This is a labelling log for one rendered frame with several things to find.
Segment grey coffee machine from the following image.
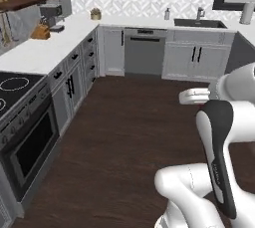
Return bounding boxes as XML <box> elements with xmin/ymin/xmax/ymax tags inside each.
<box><xmin>39</xmin><ymin>4</ymin><xmax>67</xmax><ymax>34</ymax></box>

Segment silver tap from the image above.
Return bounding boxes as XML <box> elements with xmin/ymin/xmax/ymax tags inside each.
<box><xmin>195</xmin><ymin>6</ymin><xmax>206</xmax><ymax>21</ymax></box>

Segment hanging kitchen utensils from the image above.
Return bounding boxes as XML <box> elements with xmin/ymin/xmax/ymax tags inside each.
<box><xmin>0</xmin><ymin>12</ymin><xmax>16</xmax><ymax>47</ymax></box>

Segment grey dishwasher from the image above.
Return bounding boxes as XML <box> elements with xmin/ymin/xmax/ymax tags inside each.
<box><xmin>124</xmin><ymin>27</ymin><xmax>168</xmax><ymax>77</ymax></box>

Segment black oven with hob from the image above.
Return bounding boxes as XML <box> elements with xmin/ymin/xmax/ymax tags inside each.
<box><xmin>0</xmin><ymin>71</ymin><xmax>62</xmax><ymax>204</ymax></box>

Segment white narrow cupboard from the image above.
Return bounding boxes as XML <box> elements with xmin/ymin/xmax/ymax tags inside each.
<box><xmin>99</xmin><ymin>26</ymin><xmax>127</xmax><ymax>78</ymax></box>

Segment grey drawer cupboard run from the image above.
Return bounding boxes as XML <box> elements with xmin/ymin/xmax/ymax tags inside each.
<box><xmin>47</xmin><ymin>27</ymin><xmax>101</xmax><ymax>137</ymax></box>

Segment white sink cupboard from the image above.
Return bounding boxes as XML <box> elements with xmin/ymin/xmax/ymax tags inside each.
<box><xmin>161</xmin><ymin>29</ymin><xmax>236</xmax><ymax>83</ymax></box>

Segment white paper towel roll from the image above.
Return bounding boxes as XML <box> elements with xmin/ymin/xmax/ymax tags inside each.
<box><xmin>239</xmin><ymin>1</ymin><xmax>255</xmax><ymax>25</ymax></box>

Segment tan basket pot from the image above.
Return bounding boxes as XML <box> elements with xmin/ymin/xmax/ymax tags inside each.
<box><xmin>90</xmin><ymin>7</ymin><xmax>103</xmax><ymax>21</ymax></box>

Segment dark grey counter cabinet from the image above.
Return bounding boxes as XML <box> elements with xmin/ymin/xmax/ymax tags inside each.
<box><xmin>224</xmin><ymin>31</ymin><xmax>255</xmax><ymax>76</ymax></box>

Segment dark sink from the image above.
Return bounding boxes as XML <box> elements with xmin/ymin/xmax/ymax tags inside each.
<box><xmin>173</xmin><ymin>18</ymin><xmax>229</xmax><ymax>30</ymax></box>

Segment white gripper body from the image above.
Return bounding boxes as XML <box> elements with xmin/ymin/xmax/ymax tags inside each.
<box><xmin>178</xmin><ymin>87</ymin><xmax>211</xmax><ymax>106</ymax></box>

